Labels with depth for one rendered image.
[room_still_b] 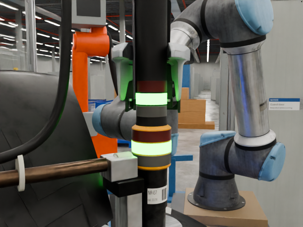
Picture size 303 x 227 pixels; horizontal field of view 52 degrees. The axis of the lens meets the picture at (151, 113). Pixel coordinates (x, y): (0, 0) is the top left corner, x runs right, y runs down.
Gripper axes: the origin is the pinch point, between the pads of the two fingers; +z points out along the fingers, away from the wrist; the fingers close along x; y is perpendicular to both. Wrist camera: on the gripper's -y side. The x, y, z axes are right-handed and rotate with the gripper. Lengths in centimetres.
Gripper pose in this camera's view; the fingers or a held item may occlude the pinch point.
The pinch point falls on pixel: (147, 47)
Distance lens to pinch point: 30.9
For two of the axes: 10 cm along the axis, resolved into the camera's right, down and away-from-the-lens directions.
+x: -10.0, -0.2, 0.7
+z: -0.7, 0.9, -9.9
